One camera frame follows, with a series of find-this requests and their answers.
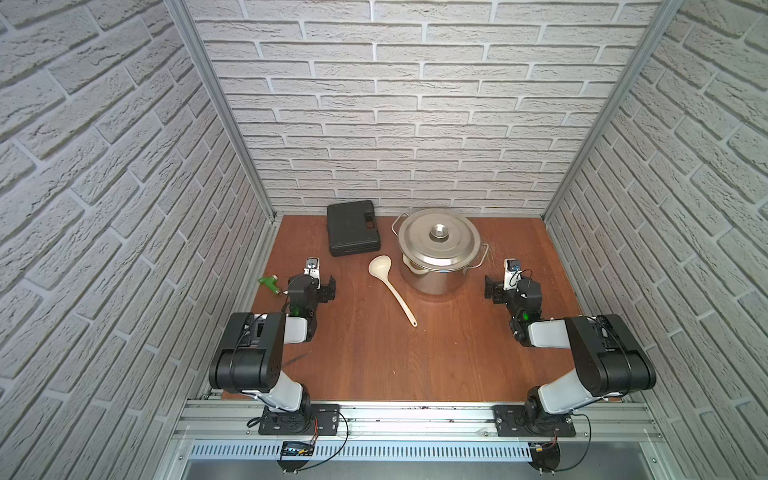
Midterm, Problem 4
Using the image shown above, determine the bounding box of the right controller board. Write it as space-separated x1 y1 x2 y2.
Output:
528 442 561 474

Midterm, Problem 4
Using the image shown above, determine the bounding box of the black plastic tool case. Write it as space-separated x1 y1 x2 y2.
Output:
327 200 381 257

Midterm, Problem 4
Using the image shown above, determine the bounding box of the right black cable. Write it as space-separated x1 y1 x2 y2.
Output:
539 411 593 473

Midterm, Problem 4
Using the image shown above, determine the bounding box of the black cable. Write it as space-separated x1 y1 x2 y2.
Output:
277 411 350 472
539 411 593 473

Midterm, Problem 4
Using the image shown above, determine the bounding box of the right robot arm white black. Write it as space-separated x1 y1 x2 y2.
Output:
484 277 657 437

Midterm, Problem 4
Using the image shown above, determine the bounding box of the cream plastic ladle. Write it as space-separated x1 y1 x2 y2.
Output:
368 255 418 328

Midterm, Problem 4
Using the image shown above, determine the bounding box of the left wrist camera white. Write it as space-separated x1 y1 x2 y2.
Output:
304 257 320 280

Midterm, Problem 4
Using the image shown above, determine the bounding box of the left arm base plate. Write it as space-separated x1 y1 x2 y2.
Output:
258 403 340 436

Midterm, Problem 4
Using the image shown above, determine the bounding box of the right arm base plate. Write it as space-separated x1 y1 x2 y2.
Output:
491 404 576 438

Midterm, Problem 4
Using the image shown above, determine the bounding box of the left black cable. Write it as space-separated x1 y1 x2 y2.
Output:
277 411 350 472

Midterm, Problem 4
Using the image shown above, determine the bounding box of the left controller board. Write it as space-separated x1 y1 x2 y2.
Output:
277 441 315 473

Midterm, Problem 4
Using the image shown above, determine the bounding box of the controller board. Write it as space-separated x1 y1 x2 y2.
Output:
277 441 315 473
528 442 561 474

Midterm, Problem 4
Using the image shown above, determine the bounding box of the green plastic tool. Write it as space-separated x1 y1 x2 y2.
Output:
258 275 282 295

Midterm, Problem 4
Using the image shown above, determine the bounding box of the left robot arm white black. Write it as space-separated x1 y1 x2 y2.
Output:
208 274 338 435

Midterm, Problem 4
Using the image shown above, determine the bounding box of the yellow black screwdriver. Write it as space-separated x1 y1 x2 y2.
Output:
281 352 312 368

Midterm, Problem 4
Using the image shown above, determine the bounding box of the aluminium mounting rail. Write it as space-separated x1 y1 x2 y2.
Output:
171 400 665 443

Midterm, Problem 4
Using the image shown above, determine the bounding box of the stainless steel pot lid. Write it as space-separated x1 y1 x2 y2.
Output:
394 209 482 272

